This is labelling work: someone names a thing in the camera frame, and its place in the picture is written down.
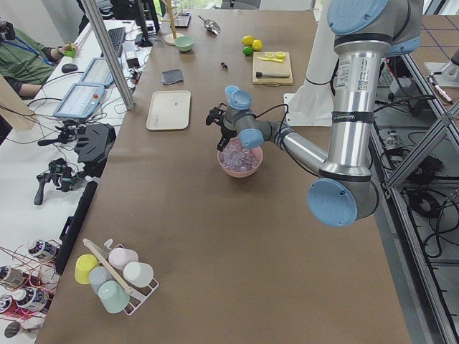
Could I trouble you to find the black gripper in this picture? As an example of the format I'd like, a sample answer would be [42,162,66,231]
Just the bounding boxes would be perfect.
[206,103,237,151]

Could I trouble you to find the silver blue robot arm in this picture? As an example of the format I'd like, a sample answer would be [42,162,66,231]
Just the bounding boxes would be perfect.
[206,1,423,227]

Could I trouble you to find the clear ice cubes pile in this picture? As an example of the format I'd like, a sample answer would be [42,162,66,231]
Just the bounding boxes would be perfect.
[219,139,260,172]

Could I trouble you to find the light blue plastic cup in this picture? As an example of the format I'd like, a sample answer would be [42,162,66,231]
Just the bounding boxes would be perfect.
[224,85,239,102]

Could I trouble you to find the wooden cup tree stand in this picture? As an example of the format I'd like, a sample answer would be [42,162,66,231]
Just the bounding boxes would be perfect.
[161,0,184,46]

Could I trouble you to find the steel ice scoop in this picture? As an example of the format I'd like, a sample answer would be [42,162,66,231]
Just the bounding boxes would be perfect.
[198,15,221,36]

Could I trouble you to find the pink cup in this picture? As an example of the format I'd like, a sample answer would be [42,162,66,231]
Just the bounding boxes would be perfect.
[108,247,138,270]

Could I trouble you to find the white cup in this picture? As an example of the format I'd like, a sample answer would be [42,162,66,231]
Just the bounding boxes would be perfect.
[123,262,154,287]

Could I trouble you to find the grey cup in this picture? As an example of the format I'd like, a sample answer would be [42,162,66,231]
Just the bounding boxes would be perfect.
[88,266,112,294]

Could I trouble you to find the white cup rack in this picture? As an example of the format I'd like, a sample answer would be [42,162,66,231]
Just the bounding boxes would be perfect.
[82,239,160,315]

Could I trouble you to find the yellow cup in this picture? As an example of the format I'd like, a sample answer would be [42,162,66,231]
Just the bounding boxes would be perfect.
[75,254,99,285]

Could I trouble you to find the mint cup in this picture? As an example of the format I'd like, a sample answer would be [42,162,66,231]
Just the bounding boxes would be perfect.
[98,280,130,314]

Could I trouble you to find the pink bowl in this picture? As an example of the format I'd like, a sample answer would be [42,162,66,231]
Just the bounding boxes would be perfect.
[217,138,263,178]

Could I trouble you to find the cream rabbit tray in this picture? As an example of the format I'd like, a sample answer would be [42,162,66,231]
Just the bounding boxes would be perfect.
[146,90,191,131]

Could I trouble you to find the steel muddler black tip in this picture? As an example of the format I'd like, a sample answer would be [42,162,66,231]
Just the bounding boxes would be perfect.
[255,72,290,78]

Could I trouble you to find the grey folded cloth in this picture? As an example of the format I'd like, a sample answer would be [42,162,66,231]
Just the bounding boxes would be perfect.
[161,69,184,85]

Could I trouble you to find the wooden cutting board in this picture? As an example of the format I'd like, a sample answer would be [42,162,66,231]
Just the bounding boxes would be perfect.
[252,52,293,86]

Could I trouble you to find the green lime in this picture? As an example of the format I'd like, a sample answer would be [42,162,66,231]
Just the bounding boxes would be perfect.
[242,46,253,56]

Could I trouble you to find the yellow plastic knife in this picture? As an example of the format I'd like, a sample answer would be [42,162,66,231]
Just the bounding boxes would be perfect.
[256,57,284,63]

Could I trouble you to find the yellow lemon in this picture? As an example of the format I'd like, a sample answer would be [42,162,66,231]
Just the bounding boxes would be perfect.
[241,35,255,47]
[251,39,263,51]

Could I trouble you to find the lemon half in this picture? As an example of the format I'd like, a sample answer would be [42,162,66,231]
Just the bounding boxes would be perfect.
[275,51,285,59]

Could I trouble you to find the mint green bowl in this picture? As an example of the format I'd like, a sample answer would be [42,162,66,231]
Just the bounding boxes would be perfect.
[174,36,194,52]

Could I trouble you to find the blue teach pendant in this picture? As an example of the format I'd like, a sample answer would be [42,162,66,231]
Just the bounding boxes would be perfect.
[80,57,114,87]
[53,82,105,119]

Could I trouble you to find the black keyboard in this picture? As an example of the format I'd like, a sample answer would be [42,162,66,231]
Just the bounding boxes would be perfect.
[108,27,126,57]

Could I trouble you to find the person in green shirt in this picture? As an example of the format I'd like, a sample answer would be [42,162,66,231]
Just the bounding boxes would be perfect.
[1,19,78,100]

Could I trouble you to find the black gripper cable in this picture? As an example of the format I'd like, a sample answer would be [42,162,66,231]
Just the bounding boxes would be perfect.
[250,103,291,144]

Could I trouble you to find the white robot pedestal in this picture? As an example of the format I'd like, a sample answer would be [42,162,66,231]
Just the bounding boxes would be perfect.
[285,9,338,127]

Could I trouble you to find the aluminium frame post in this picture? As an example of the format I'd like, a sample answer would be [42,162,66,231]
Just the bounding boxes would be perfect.
[82,0,135,110]

